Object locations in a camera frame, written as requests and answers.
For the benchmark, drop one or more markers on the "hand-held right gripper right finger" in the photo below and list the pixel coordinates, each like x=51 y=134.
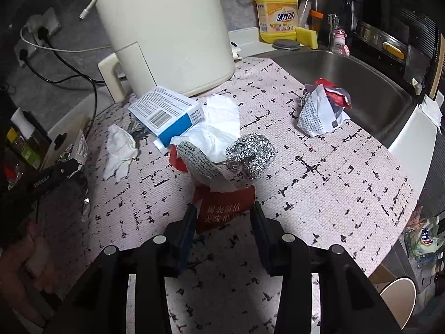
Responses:
x=259 y=237

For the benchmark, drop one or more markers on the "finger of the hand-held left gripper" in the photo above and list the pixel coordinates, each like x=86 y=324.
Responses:
x=69 y=167

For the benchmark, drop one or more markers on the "yellow sponge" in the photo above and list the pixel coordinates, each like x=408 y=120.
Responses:
x=307 y=38

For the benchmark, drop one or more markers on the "person's left hand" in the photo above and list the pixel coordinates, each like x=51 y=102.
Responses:
x=24 y=268

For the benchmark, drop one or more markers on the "brown cardboard box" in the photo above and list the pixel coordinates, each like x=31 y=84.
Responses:
x=380 y=278

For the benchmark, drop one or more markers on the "row of seasoning bottles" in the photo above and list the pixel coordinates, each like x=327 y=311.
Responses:
x=24 y=142

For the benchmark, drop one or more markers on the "black dish rack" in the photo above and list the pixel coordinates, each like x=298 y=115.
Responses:
x=386 y=17

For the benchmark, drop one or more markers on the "blue white cardboard box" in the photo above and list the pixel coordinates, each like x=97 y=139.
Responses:
x=163 y=111

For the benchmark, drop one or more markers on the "metal faucet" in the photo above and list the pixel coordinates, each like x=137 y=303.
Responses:
x=332 y=31

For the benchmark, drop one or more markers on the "small pink bottle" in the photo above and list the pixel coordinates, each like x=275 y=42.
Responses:
x=341 y=43

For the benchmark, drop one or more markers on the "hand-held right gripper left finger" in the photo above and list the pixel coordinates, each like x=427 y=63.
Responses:
x=186 y=230

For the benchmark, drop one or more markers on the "cream electric kettle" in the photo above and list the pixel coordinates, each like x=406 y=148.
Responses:
x=167 y=31

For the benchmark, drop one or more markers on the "colourful plastic bag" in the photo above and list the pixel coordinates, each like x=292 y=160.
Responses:
x=426 y=240

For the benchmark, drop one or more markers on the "foil piece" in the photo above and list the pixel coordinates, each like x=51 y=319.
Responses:
x=79 y=146

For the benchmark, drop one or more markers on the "white plug adapter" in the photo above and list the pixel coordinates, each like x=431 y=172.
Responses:
x=235 y=51

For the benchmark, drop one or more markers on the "yellow detergent bottle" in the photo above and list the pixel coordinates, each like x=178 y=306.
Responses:
x=276 y=10

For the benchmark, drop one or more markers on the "crumpled white tissue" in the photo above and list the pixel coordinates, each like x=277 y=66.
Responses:
x=120 y=149

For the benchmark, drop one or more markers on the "red paper bag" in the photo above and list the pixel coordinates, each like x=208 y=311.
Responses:
x=222 y=208

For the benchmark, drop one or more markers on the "printed paper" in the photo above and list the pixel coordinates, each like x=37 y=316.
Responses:
x=198 y=165

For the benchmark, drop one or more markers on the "white round bin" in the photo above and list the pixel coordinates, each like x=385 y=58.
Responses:
x=399 y=299

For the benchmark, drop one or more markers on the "stainless steel sink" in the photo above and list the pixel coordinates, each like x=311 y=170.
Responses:
x=368 y=87

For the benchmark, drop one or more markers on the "crumpled foil ball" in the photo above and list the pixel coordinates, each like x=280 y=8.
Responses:
x=250 y=153

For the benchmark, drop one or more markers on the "orange capped container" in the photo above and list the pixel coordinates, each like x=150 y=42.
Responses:
x=316 y=19

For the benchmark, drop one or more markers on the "red grey printed wrapper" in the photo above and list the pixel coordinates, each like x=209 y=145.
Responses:
x=318 y=111

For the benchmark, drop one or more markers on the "white cloth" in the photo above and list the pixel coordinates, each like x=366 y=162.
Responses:
x=431 y=111

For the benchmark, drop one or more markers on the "small foil scrap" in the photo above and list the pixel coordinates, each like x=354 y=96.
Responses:
x=86 y=210

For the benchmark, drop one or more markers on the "white crumpled paper sheet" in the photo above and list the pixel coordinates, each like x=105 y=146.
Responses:
x=219 y=121

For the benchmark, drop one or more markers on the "wall power outlet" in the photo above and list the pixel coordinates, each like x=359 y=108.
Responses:
x=41 y=24

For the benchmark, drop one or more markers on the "metal sink stopper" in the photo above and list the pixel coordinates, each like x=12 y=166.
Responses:
x=285 y=44

